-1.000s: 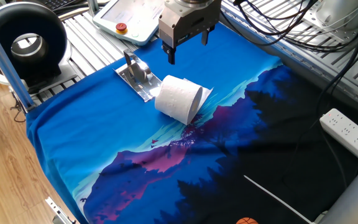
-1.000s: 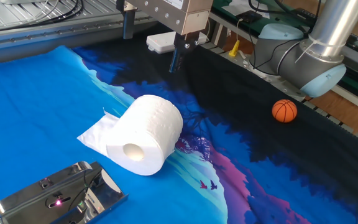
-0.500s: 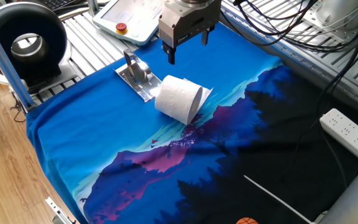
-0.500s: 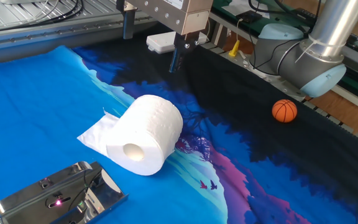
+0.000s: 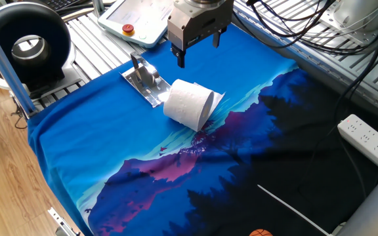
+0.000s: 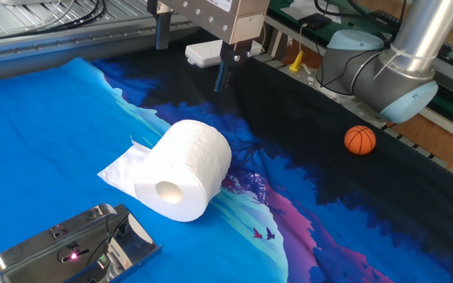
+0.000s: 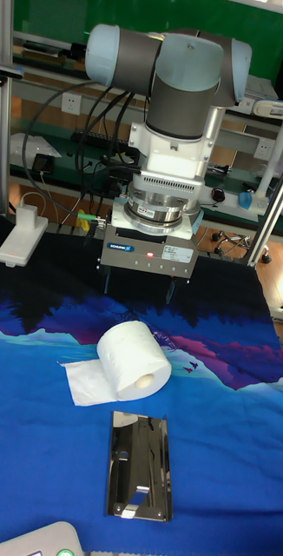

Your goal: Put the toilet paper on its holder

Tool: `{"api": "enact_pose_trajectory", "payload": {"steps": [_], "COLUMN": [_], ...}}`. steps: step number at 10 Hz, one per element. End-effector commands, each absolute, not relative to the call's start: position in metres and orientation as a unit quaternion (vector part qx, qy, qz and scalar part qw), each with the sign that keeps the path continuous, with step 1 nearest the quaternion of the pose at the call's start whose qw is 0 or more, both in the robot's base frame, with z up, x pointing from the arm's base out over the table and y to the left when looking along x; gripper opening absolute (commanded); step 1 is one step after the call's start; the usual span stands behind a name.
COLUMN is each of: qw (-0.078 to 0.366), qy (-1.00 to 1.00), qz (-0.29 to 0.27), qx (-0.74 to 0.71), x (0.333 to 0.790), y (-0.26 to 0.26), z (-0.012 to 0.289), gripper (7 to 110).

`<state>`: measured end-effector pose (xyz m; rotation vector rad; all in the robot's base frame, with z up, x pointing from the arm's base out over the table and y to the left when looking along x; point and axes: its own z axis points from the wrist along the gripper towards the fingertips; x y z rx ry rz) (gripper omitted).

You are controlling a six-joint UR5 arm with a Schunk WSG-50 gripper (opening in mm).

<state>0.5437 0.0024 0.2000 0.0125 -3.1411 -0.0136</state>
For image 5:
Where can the silver Schunk gripper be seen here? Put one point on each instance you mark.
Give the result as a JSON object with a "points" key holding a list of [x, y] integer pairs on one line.
{"points": [[195, 26]]}

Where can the white toilet paper roll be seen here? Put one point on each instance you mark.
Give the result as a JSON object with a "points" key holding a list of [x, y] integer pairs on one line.
{"points": [[185, 105]]}

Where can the chrome toilet paper holder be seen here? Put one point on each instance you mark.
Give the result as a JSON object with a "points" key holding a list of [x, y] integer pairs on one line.
{"points": [[143, 82]]}

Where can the white teach pendant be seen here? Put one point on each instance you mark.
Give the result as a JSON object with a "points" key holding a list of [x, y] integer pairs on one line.
{"points": [[136, 19]]}

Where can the blue mountain print cloth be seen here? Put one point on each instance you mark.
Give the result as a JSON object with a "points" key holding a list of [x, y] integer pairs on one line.
{"points": [[94, 137]]}

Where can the black keyboard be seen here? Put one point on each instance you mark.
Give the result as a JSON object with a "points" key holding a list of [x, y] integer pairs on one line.
{"points": [[57, 4]]}

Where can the white rounded device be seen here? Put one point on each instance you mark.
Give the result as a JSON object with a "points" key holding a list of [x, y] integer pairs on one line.
{"points": [[356, 14]]}

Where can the white power strip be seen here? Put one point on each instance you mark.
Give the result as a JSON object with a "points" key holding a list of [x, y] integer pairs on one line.
{"points": [[363, 137]]}

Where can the small orange basketball toy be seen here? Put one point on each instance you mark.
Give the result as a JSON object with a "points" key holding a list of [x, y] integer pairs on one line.
{"points": [[260, 233]]}

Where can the silver frame post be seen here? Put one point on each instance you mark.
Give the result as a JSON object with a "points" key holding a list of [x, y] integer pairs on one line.
{"points": [[98, 8]]}

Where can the blue aluminium frame post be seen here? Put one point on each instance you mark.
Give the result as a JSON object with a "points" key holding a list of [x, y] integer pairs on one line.
{"points": [[5, 65]]}

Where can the silver metal bracket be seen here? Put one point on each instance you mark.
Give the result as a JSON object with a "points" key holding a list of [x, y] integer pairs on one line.
{"points": [[61, 223]]}

